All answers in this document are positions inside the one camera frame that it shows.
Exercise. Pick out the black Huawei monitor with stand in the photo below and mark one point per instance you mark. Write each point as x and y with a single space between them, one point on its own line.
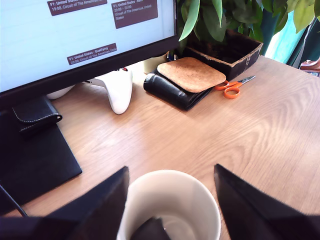
75 32

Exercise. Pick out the white ceramic mug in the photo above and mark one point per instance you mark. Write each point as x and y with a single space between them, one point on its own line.
195 200

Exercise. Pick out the black leather wallet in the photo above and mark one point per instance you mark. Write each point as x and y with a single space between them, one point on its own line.
170 92

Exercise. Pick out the white game controller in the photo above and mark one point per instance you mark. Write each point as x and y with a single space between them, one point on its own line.
120 95

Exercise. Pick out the dark worn planter box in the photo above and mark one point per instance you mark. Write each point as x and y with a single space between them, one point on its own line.
240 62

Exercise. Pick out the teal curtain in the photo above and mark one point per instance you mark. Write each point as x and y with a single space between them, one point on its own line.
282 42

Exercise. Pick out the cork coaster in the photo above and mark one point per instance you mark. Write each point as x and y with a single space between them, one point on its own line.
192 73

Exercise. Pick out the black stitched leather case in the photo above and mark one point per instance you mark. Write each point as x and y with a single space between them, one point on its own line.
35 112

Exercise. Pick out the brown wooden object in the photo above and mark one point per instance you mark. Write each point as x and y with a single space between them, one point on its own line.
310 66

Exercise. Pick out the green leafy plant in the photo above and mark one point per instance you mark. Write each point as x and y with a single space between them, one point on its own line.
212 22

